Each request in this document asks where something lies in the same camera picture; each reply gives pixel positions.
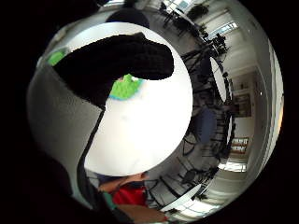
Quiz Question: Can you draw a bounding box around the the person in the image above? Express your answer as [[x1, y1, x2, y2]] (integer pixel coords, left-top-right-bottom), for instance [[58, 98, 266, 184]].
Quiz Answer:
[[96, 172, 169, 224]]

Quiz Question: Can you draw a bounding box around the long white table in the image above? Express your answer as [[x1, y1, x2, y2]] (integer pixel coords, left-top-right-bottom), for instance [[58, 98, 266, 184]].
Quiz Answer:
[[160, 183, 204, 213]]

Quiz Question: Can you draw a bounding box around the framed wall poster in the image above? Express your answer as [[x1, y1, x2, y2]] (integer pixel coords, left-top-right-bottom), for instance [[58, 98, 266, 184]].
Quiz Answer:
[[230, 136, 250, 155]]

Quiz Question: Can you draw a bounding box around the green soft toy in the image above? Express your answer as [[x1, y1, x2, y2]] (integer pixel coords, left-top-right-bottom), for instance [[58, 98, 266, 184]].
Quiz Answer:
[[108, 73, 145, 102]]

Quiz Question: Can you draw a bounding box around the blue chair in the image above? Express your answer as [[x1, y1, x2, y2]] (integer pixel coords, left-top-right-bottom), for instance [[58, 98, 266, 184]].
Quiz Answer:
[[195, 106, 218, 146]]

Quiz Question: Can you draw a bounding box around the round white table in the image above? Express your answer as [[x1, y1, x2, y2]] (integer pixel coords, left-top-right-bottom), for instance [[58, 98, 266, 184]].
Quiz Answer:
[[208, 56, 229, 103]]

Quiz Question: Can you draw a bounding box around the potted plant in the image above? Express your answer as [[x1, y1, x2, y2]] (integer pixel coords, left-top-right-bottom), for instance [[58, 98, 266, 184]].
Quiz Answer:
[[186, 3, 210, 21]]

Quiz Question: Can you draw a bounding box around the window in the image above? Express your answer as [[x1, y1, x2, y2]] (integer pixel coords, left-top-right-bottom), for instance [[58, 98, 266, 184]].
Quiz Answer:
[[206, 21, 239, 40]]

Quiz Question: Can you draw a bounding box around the small green object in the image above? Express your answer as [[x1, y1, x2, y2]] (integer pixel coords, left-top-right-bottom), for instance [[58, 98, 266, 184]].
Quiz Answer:
[[46, 49, 68, 67]]

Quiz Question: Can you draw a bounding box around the black cable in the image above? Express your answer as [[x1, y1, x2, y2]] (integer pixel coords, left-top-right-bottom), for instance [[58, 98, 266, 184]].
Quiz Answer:
[[76, 105, 108, 216]]

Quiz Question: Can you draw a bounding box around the dark round chair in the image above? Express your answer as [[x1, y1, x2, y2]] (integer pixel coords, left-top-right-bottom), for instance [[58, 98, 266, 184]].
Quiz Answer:
[[106, 7, 150, 30]]

